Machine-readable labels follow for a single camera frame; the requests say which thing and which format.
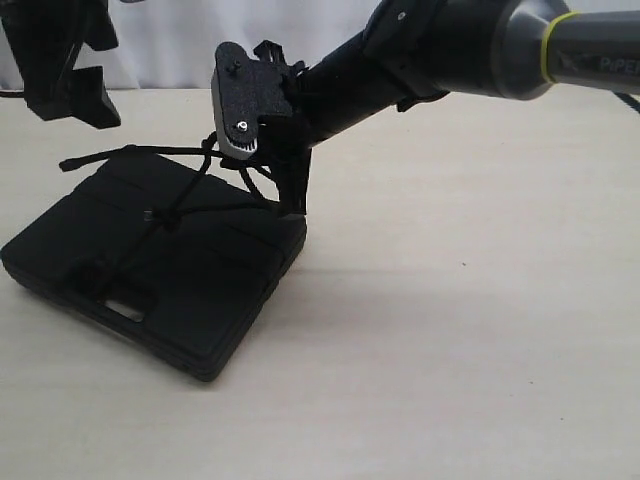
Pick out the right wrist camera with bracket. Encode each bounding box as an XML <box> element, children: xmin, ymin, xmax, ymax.
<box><xmin>211</xmin><ymin>40</ymin><xmax>294</xmax><ymax>161</ymax></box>

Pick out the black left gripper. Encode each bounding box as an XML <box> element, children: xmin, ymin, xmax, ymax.
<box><xmin>1</xmin><ymin>1</ymin><xmax>121</xmax><ymax>130</ymax></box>

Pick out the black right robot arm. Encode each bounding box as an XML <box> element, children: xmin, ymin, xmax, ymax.
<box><xmin>259</xmin><ymin>1</ymin><xmax>639</xmax><ymax>215</ymax></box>

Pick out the black braided rope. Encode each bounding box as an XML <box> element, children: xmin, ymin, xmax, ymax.
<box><xmin>58</xmin><ymin>137</ymin><xmax>286</xmax><ymax>301</ymax></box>

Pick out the black plastic tool case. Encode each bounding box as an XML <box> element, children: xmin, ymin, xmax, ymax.
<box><xmin>1</xmin><ymin>153</ymin><xmax>307</xmax><ymax>382</ymax></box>

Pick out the white backdrop curtain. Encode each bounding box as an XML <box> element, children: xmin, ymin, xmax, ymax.
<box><xmin>0</xmin><ymin>0</ymin><xmax>640</xmax><ymax>99</ymax></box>

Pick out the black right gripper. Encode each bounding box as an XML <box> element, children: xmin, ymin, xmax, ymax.
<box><xmin>254</xmin><ymin>40</ymin><xmax>314</xmax><ymax>217</ymax></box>

